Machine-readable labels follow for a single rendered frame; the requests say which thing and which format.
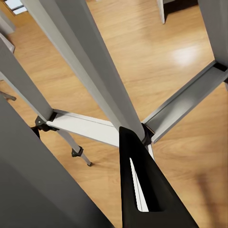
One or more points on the camera tripod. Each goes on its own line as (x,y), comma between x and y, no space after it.
(36,191)

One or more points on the fixed window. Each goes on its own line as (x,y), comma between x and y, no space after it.
(15,11)

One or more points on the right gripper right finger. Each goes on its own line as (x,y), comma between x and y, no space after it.
(166,210)

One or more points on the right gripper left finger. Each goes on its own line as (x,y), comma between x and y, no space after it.
(35,130)

